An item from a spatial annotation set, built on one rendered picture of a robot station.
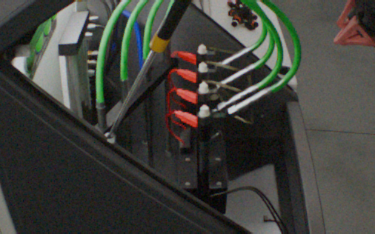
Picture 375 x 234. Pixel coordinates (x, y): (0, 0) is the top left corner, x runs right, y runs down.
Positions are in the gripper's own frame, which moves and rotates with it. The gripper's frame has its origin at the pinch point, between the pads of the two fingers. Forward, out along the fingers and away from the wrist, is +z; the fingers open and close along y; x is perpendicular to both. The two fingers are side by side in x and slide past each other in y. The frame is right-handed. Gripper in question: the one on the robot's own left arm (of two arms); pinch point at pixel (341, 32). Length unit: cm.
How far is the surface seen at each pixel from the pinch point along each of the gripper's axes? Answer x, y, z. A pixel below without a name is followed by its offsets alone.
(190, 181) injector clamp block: 3.4, 13.5, 43.7
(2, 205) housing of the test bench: -34, 44, 37
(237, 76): 2.0, -9.1, 33.3
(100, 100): -21.7, 10.3, 42.3
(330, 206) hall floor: 118, -58, 99
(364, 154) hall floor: 139, -99, 93
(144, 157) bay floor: 5, -5, 70
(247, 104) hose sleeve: -0.4, 5.1, 24.8
